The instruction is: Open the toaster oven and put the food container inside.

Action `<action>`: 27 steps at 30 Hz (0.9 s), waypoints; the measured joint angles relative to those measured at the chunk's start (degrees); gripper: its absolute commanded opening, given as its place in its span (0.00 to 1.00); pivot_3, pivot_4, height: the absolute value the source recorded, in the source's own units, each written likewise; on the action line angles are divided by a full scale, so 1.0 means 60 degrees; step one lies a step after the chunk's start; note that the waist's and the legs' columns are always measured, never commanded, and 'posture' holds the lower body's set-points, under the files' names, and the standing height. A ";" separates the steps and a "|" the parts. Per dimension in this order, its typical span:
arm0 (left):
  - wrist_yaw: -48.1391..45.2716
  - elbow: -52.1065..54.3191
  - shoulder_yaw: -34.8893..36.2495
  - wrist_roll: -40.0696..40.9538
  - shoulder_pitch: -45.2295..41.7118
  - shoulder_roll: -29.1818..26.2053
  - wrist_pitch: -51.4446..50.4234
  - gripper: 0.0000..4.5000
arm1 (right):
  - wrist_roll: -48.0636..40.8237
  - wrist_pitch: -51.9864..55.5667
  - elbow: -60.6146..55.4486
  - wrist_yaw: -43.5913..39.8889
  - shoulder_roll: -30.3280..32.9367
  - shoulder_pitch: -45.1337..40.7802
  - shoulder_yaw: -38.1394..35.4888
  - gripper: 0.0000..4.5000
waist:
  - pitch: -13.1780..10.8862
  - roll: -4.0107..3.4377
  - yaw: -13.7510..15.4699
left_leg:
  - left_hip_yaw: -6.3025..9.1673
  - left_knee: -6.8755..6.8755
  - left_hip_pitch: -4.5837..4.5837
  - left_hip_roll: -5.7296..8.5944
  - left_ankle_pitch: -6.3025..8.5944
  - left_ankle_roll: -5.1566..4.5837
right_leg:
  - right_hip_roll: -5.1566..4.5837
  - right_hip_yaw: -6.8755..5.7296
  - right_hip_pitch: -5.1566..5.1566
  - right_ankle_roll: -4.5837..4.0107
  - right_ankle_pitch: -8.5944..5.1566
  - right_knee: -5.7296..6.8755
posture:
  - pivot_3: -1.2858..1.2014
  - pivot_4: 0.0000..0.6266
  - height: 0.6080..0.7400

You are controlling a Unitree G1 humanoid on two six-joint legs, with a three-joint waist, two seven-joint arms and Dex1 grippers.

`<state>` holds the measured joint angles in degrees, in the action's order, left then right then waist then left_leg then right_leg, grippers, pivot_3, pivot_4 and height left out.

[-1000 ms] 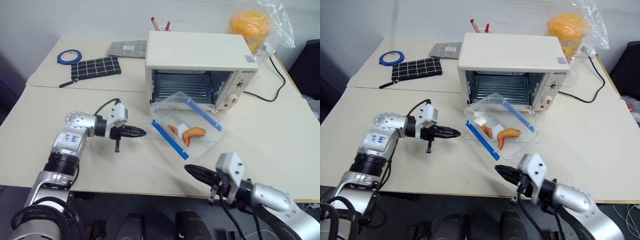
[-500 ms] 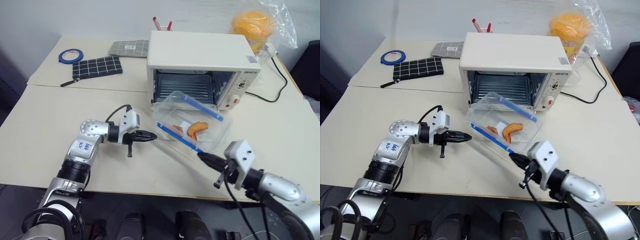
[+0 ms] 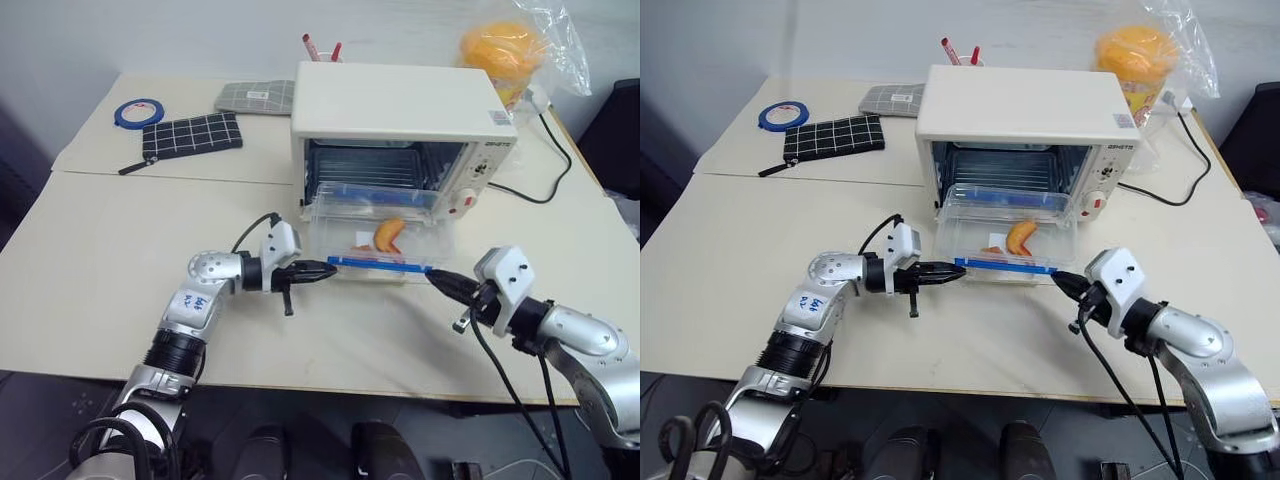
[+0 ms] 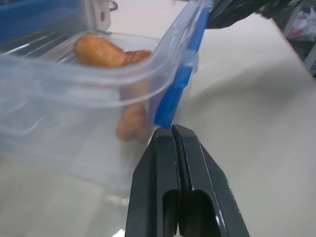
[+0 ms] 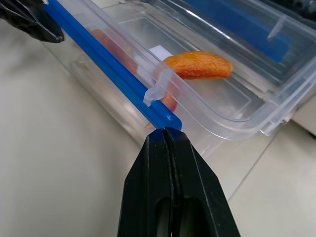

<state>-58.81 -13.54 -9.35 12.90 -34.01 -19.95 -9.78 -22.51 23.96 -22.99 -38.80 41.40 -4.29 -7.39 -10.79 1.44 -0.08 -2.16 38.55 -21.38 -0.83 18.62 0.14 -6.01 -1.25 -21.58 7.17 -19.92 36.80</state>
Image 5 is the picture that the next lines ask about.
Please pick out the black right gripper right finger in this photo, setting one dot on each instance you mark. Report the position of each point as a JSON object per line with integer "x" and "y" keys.
{"x": 200, "y": 197}

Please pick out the orange fried food piece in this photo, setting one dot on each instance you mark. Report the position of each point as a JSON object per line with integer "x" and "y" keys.
{"x": 200, "y": 65}

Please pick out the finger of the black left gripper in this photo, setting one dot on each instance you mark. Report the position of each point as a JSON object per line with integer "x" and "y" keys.
{"x": 29, "y": 19}

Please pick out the clear food container blue clips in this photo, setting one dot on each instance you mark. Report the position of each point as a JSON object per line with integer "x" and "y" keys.
{"x": 209, "y": 103}

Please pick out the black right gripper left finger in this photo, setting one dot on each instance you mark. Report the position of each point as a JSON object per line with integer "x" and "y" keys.
{"x": 145, "y": 192}

